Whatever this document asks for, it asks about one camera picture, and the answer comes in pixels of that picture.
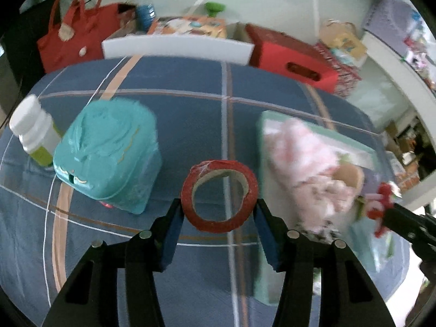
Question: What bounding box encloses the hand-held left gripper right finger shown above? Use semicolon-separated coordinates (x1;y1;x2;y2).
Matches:
253;198;397;327

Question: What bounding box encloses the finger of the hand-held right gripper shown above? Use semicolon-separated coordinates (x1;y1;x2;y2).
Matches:
383;204;426;242

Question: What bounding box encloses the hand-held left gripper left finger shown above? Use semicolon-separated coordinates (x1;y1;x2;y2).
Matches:
41;198;184;327

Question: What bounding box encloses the red pink bow clip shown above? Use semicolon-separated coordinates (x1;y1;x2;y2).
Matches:
366;182;402;239

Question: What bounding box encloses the mint green tray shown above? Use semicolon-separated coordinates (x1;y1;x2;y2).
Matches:
254;110;409;305

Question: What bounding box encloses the red tape roll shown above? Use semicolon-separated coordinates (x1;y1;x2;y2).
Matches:
180;159;259;234

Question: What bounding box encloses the leopard print scrunchie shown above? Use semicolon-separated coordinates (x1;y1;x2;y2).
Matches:
295;221;344;246

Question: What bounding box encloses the pink white fluffy towel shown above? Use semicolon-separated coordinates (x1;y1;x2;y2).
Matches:
264;119;365;234

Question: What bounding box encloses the teal toy box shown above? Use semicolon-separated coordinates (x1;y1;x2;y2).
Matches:
53;97;162;216

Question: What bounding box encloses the blue plaid cloth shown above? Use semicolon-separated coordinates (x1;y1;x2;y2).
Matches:
0;54;409;327

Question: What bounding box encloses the white shelf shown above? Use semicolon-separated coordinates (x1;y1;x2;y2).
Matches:
361;31;436;150

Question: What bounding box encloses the red patterned box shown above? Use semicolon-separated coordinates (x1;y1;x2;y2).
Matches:
313;43;362;98

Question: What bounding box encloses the white pill bottle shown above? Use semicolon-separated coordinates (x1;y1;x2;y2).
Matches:
9;95;62;167

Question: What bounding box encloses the white chair back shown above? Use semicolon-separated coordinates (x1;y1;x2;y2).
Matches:
102;34;254;65

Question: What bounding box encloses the red gift box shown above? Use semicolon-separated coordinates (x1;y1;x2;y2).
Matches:
246;24;339;93

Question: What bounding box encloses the tan paper bag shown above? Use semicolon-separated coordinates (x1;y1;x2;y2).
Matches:
318;20;368;62

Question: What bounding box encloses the orange illustrated box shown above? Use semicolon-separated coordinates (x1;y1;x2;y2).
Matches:
148;16;227;40

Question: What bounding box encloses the red tote bag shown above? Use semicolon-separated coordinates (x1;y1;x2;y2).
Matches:
37;0;121;74

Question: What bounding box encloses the blue plastic bottle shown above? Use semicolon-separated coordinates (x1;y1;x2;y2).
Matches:
135;0;157;29

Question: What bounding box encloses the green knob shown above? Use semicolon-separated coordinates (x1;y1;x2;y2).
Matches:
205;2;226;17

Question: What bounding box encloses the purple wall calendar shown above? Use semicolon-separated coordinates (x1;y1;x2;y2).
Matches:
363;0;436;65

